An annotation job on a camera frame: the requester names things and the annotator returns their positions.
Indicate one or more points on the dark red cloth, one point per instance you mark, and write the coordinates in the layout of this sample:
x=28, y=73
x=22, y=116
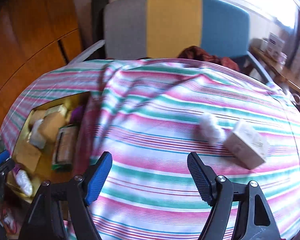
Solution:
x=199, y=54

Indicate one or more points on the wooden wardrobe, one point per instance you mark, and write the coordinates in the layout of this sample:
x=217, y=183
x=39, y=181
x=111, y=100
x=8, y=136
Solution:
x=36, y=37

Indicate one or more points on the clear plastic ball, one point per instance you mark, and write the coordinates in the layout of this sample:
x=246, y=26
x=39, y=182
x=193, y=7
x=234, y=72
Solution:
x=23, y=181

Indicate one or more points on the cracker packet green edges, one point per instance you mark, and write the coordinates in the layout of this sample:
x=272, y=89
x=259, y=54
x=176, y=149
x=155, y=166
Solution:
x=65, y=148

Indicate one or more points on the white cream carton box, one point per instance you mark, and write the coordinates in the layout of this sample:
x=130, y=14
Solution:
x=247, y=145

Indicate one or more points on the white box on desk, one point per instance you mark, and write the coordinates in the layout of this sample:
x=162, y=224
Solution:
x=274, y=46

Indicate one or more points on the wooden desk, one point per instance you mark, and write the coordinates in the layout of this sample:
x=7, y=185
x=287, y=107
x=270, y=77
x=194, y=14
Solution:
x=282, y=73

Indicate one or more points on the white plastic wrapped ball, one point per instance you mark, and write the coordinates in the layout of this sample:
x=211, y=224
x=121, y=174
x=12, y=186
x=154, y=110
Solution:
x=210, y=129

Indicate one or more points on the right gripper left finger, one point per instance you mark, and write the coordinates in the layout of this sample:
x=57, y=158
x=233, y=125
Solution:
x=44, y=218

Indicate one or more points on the green yellow small box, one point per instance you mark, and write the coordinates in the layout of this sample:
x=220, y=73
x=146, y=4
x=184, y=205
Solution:
x=56, y=109

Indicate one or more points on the gold maroon storage box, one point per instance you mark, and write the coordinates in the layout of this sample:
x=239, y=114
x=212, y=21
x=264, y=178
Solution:
x=46, y=146

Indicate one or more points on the purple packet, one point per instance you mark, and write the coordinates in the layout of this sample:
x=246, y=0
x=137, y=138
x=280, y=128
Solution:
x=77, y=115

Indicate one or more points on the yellow sponge cube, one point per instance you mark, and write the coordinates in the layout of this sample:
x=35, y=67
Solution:
x=37, y=115

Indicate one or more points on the beige knit sock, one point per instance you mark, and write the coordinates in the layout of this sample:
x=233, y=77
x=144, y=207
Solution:
x=36, y=139

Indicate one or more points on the tall yellow sponge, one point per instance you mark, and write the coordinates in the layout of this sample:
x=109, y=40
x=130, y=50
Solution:
x=50, y=126

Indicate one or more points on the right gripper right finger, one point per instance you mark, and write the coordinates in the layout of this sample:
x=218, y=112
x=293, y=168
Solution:
x=254, y=218

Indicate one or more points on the grey yellow blue headboard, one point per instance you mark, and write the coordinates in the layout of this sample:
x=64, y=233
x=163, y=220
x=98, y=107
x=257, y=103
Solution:
x=135, y=29

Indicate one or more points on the striped bed sheet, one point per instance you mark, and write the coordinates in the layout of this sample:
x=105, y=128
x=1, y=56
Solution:
x=146, y=113

